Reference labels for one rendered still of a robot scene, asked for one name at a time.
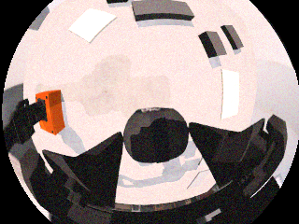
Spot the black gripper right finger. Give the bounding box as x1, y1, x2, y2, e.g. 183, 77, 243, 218
188, 119, 265, 189

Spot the dark grey controller unit with white label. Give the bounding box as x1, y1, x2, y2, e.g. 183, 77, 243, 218
123, 107, 190, 164

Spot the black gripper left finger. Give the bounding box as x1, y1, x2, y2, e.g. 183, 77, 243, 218
42, 132, 123, 209

